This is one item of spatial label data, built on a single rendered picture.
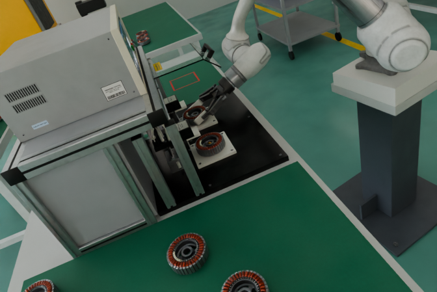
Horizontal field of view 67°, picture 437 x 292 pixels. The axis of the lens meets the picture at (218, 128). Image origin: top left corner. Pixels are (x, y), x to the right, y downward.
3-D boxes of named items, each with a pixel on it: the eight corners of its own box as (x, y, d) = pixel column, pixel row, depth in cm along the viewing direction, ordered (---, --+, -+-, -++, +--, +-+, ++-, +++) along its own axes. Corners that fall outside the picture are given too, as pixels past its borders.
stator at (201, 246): (194, 233, 97) (190, 225, 95) (216, 254, 89) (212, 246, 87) (163, 259, 93) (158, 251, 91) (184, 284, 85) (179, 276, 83)
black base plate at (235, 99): (230, 91, 166) (229, 87, 165) (289, 160, 112) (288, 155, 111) (142, 127, 161) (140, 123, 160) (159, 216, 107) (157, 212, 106)
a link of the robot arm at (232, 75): (242, 76, 147) (232, 85, 147) (229, 62, 142) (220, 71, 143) (250, 83, 139) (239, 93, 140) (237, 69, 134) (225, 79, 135)
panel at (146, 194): (141, 122, 161) (113, 67, 145) (158, 214, 105) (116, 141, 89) (138, 123, 161) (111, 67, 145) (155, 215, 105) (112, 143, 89)
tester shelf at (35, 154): (145, 54, 147) (141, 44, 145) (168, 122, 90) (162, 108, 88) (49, 90, 143) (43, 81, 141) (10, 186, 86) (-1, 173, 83)
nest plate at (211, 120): (209, 108, 153) (208, 106, 152) (218, 123, 140) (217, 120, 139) (179, 120, 151) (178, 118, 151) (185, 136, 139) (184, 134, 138)
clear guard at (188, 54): (205, 51, 147) (201, 38, 144) (221, 67, 127) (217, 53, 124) (137, 77, 144) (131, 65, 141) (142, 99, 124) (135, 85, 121)
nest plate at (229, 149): (224, 133, 132) (224, 131, 132) (237, 153, 120) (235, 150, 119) (190, 147, 131) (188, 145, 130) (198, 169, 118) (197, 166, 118)
